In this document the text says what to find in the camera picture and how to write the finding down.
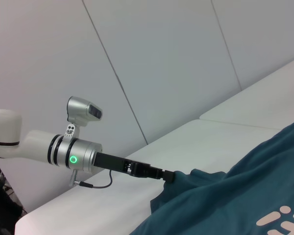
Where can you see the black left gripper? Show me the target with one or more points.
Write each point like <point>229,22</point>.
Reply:
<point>112,162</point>

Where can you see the teal t-shirt with FREE print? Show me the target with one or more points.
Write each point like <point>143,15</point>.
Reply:
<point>235,191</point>

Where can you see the silver and white left arm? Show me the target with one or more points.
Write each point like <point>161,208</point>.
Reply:
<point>39,147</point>

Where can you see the dark clutter beside table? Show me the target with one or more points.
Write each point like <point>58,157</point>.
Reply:
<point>2,200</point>

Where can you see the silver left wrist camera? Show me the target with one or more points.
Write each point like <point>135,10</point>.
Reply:
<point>82,110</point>

